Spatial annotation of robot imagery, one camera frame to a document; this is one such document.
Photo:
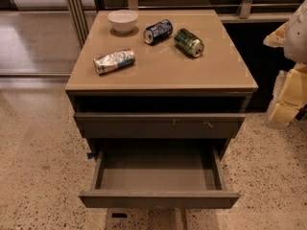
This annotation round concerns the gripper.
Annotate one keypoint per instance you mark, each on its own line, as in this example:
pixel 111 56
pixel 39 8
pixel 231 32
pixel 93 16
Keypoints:
pixel 297 35

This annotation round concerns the silver blue redbull can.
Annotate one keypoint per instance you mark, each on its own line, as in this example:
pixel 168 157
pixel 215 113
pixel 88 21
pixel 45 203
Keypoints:
pixel 114 61

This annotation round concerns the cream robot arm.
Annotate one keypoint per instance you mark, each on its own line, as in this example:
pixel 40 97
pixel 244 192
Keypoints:
pixel 295 47

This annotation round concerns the green soda can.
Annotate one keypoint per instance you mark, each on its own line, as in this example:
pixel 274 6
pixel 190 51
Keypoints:
pixel 189 43

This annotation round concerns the blue soda can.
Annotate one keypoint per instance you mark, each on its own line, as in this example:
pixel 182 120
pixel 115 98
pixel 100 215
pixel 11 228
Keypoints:
pixel 158 32

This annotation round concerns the grey drawer cabinet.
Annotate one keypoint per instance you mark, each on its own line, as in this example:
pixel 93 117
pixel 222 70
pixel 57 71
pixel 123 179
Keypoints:
pixel 163 78

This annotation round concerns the closed top drawer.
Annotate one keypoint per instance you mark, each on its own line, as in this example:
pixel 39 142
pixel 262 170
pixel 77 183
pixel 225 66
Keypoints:
pixel 149 126

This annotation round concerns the open middle drawer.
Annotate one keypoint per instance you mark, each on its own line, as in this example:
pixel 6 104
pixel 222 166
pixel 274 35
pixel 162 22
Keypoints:
pixel 158 173

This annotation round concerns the white ceramic bowl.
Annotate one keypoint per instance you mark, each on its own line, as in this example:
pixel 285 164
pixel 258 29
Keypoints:
pixel 123 21

